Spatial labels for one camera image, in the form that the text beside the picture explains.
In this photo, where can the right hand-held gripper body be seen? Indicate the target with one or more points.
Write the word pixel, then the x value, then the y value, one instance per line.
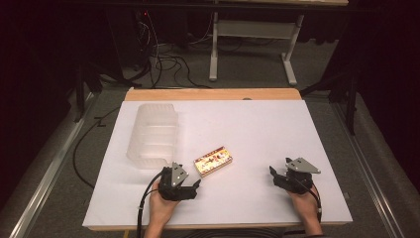
pixel 297 175

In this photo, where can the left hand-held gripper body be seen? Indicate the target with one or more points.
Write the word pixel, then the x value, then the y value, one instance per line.
pixel 171 185

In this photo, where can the person's left hand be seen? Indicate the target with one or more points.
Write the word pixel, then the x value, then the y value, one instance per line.
pixel 161 208

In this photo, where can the person's right hand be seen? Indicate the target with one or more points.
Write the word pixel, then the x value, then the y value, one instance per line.
pixel 305 205

